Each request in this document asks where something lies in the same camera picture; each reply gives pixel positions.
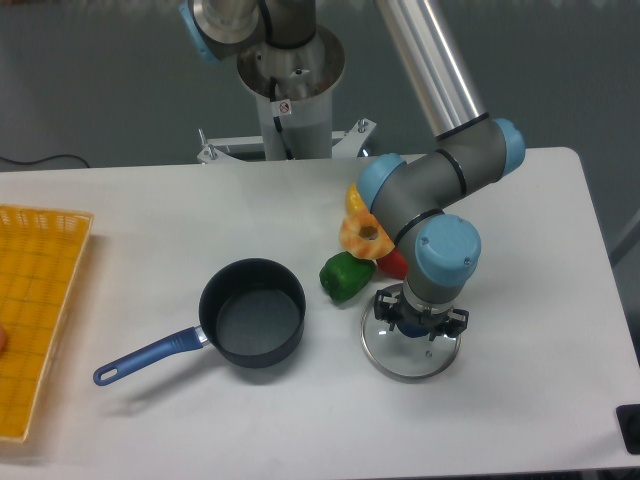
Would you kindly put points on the grey silver gripper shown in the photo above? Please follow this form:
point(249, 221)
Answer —
point(417, 316)

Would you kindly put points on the glass lid blue knob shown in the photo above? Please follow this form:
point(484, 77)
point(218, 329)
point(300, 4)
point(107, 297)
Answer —
point(401, 357)

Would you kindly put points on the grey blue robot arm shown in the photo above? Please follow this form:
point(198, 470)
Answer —
point(409, 199)

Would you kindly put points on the red toy bell pepper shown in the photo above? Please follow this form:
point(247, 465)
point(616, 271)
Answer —
point(393, 265)

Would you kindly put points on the green toy bell pepper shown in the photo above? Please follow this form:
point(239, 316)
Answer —
point(343, 276)

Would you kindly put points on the yellow toy bell pepper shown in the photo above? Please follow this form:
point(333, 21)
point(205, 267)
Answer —
point(353, 201)

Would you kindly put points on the black device at table edge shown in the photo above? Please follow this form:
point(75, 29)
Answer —
point(628, 417)

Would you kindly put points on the yellow plastic basket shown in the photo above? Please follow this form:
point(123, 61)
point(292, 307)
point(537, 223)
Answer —
point(41, 251)

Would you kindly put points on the black saucepan blue handle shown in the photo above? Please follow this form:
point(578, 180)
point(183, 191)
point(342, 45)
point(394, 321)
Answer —
point(252, 311)

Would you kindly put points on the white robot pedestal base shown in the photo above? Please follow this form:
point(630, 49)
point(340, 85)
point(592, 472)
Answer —
point(293, 91)

